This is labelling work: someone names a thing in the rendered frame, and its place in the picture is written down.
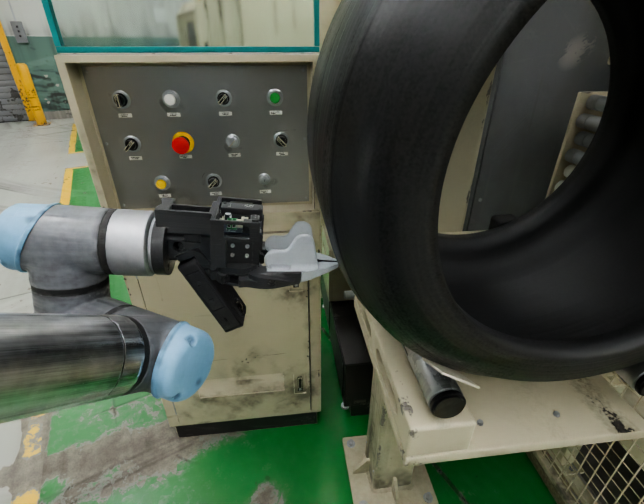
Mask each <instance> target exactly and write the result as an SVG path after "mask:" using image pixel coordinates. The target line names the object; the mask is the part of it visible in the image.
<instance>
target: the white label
mask: <svg viewBox="0 0 644 504"><path fill-rule="evenodd" d="M422 360H423V361H425V362H426V363H427V364H429V365H430V366H431V367H433V368H434V369H435V370H437V371H438V372H439V373H441V374H442V375H445V376H447V377H450V378H453V379H455V380H458V381H460V382H463V383H465V384H468V385H470V386H473V387H475V388H478V389H479V388H480V387H479V386H478V385H476V384H475V383H474V382H472V381H471V380H469V379H468V378H466V377H465V376H464V375H462V374H461V373H459V372H458V371H455V370H453V369H450V368H448V367H445V366H443V365H440V364H438V363H435V362H433V361H430V360H428V359H426V358H423V357H422Z"/></svg>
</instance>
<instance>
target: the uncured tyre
mask: <svg viewBox="0 0 644 504"><path fill-rule="evenodd" d="M546 1H547V0H341V2H340V4H339V6H338V8H337V10H336V12H335V14H334V17H333V19H332V21H331V23H330V26H329V28H328V31H327V33H326V36H325V38H324V41H323V44H322V47H321V50H320V53H319V56H318V60H317V63H316V67H315V71H314V75H313V80H312V85H311V91H310V97H309V105H308V117H307V147H308V157H309V165H310V171H311V176H312V180H313V184H314V188H315V191H316V195H317V198H318V202H319V205H320V209H321V212H322V215H323V219H324V222H325V226H326V229H327V233H328V236H329V239H330V243H331V246H332V249H333V252H334V255H335V257H336V260H337V262H338V265H339V267H340V269H341V271H342V273H343V275H344V277H345V279H346V281H347V283H348V284H349V286H350V288H351V289H352V291H353V292H354V294H355V295H356V297H357V298H358V299H359V301H360V302H361V303H362V305H363V306H364V307H365V308H366V309H367V310H368V312H369V313H370V314H371V315H372V316H373V317H374V318H375V319H376V320H377V321H378V322H379V323H380V324H381V325H382V326H383V328H384V329H386V330H387V331H388V332H389V333H390V334H391V335H392V336H393V337H394V338H395V339H397V340H398V341H399V342H400V343H402V344H403V345H404V346H406V347H407V348H409V349H410V350H412V351H413V352H415V353H417V354H418V355H420V356H422V357H424V358H426V359H428V360H430V361H433V362H435V363H438V364H440V365H443V366H445V367H448V368H450V369H453V370H457V371H461V372H465V373H469V374H474V375H480V376H487V377H494V378H501V379H508V380H516V381H529V382H550V381H564V380H573V379H580V378H586V377H591V376H596V375H600V374H605V373H609V372H613V371H616V370H620V369H623V368H626V367H630V366H633V365H636V364H638V363H641V362H644V0H590V1H591V2H592V4H593V5H594V7H595V9H596V10H597V12H598V14H599V16H600V18H601V21H602V23H603V26H604V29H605V32H606V36H607V40H608V46H609V53H610V81H609V89H608V95H607V100H606V104H605V108H604V111H603V114H602V118H601V120H600V123H599V126H598V128H597V130H596V133H595V135H594V137H593V139H592V141H591V143H590V145H589V147H588V149H587V150H586V152H585V154H584V155H583V157H582V158H581V160H580V161H579V163H578V164H577V166H576V167H575V168H574V170H573V171H572V172H571V173H570V175H569V176H568V177H567V178H566V179H565V181H564V182H563V183H562V184H561V185H560V186H559V187H558V188H557V189H556V190H555V191H554V192H553V193H552V194H551V195H550V196H548V197H547V198H546V199H545V200H544V201H542V202H541V203H540V204H539V205H537V206H536V207H534V208H533V209H532V210H530V211H529V212H527V213H525V214H524V215H522V216H520V217H518V218H517V219H515V220H513V221H511V222H508V223H506V224H504V225H501V226H499V227H496V228H493V229H490V230H486V231H482V232H477V233H471V234H442V233H438V217H439V206H440V199H441V193H442V188H443V183H444V179H445V175H446V171H447V167H448V164H449V161H450V157H451V154H452V151H453V149H454V146H455V143H456V140H457V138H458V135H459V133H460V131H461V128H462V126H463V124H464V121H465V119H466V117H467V115H468V113H469V111H470V109H471V107H472V105H473V103H474V101H475V99H476V97H477V95H478V94H479V92H480V90H481V88H482V87H483V85H484V83H485V81H486V80H487V78H488V76H489V75H490V73H491V72H492V70H493V69H494V67H495V66H496V64H497V62H498V61H499V59H500V58H501V57H502V55H503V54H504V52H505V51H506V50H507V48H508V47H509V45H510V44H511V43H512V41H513V40H514V39H515V37H516V36H517V35H518V34H519V32H520V31H521V30H522V29H523V27H524V26H525V25H526V24H527V22H528V21H529V20H530V19H531V18H532V17H533V15H534V14H535V13H536V12H537V11H538V10H539V9H540V7H541V6H542V5H543V4H544V3H545V2H546Z"/></svg>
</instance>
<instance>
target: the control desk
mask: <svg viewBox="0 0 644 504"><path fill-rule="evenodd" d="M318 56H319V54H318V53H316V52H217V53H60V54H57V55H54V58H55V61H56V64H57V68H58V71H59V74H60V77H61V80H62V84H63V87H64V90H65V93H66V96H67V100H68V103H69V106H70V109H71V112H72V116H73V119H74V122H75V125H76V128H77V132H78V135H79V138H80V141H81V144H82V148H83V151H84V154H85V157H86V160H87V164H88V167H89V170H90V173H91V176H92V180H93V183H94V186H95V189H96V192H97V196H98V199H99V202H100V205H101V208H114V209H129V210H144V211H154V209H155V208H156V207H157V206H158V205H160V204H161V200H162V198H163V197H164V198H176V204H183V205H196V206H210V207H211V206H212V203H213V201H217V199H218V197H219V196H220V197H233V198H245V199H258V200H262V205H263V215H264V225H263V241H266V239H267V238H268V237H270V236H273V235H280V236H284V235H286V234H288V233H289V231H290V230H291V228H292V227H293V225H294V224H295V223H296V222H298V221H305V222H307V223H309V224H310V226H311V228H312V234H313V239H314V242H315V249H316V252H317V253H321V211H320V205H319V202H318V198H317V195H316V191H315V188H314V184H313V180H312V176H311V171H310V165H309V157H308V147H307V117H308V105H309V97H310V91H311V85H312V80H313V75H314V71H315V67H316V63H317V60H318ZM179 263H180V262H179V261H178V260H176V262H175V266H174V269H173V271H172V273H171V274H170V275H156V274H154V275H153V276H125V275H123V277H124V281H125V284H126V287H127V290H128V293H129V297H130V300H131V303H132V305H134V306H137V307H140V308H143V309H146V310H149V311H151V312H154V313H157V314H160V315H163V316H166V317H169V318H172V319H175V320H177V321H180V322H181V321H186V322H188V323H189V324H190V325H191V326H194V327H196V328H199V329H201V330H203V331H205V332H207V333H208V334H209V335H210V337H211V339H212V341H213V344H214V359H213V362H212V365H211V370H210V372H209V374H208V376H207V378H206V380H205V382H204V383H203V385H202V386H201V387H200V388H199V390H198V391H197V392H196V393H195V394H193V395H192V396H191V397H189V398H188V399H186V400H183V401H180V402H171V401H168V400H165V399H163V398H161V399H162V403H163V406H164V409H165V412H166V415H167V419H168V422H169V425H170V427H174V426H175V427H176V430H177V434H178V437H179V438H182V437H192V436H201V435H211V434H220V433H230V432H239V431H249V430H258V429H268V428H277V427H287V426H297V425H306V424H316V423H317V412H320V411H321V276H318V277H316V278H313V279H311V280H308V281H304V282H300V283H299V284H296V285H291V286H286V287H281V288H275V289H255V288H249V287H243V288H239V287H238V286H233V287H234V289H235V290H236V292H237V293H238V295H239V296H240V298H241V299H242V300H243V302H244V304H245V305H246V314H245V318H244V324H243V326H242V327H240V328H237V329H235V330H232V331H230V332H225V331H224V330H223V328H222V327H221V326H220V324H219V323H218V322H217V320H216V319H215V318H214V316H213V315H212V314H211V312H210V311H209V310H208V308H207V307H206V306H205V304H204V303H203V302H202V300H201V299H200V298H199V296H198V295H197V294H196V292H195V291H194V290H193V288H192V287H191V286H190V284H189V283H188V282H187V280H186V279H185V278H184V276H183V275H182V274H181V272H180V271H179V270H178V265H179Z"/></svg>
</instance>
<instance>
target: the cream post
mask: <svg viewBox="0 0 644 504"><path fill-rule="evenodd" d="M495 70H496V66H495V67H494V69H493V70H492V72H491V73H490V75H489V76H488V78H487V80H486V81H485V83H484V85H483V87H482V88H481V90H480V92H479V94H478V95H477V97H476V99H475V101H474V103H473V105H472V107H471V109H470V111H469V113H468V115H467V117H466V119H465V121H464V124H463V126H462V128H461V131H460V133H459V135H458V138H457V140H456V143H455V146H454V149H453V151H452V154H451V157H450V161H449V164H448V167H447V171H446V175H445V179H444V183H443V188H442V193H441V199H440V206H439V217H438V233H443V232H461V231H462V230H463V225H464V221H465V216H466V211H467V206H468V201H469V196H470V191H471V186H472V182H473V177H474V172H475V167H476V162H477V157H478V152H479V147H480V143H481V138H482V133H483V128H484V123H485V118H486V113H487V109H488V104H489V99H490V94H491V89H492V84H493V79H494V74H495ZM365 456H366V458H369V459H370V466H369V473H370V478H371V483H372V487H373V488H374V489H380V488H389V487H392V481H393V477H396V478H397V483H398V486H403V485H409V484H410V483H411V479H412V474H413V469H414V465H412V466H404V464H403V461H402V457H401V454H400V451H399V448H398V445H397V441H396V438H395V435H394V432H393V429H392V425H391V422H390V419H389V416H388V413H387V410H386V406H385V403H384V400H383V397H382V394H381V390H380V387H379V384H378V381H377V378H376V374H375V371H374V368H373V377H372V387H371V398H370V409H369V420H368V430H367V441H366V451H365Z"/></svg>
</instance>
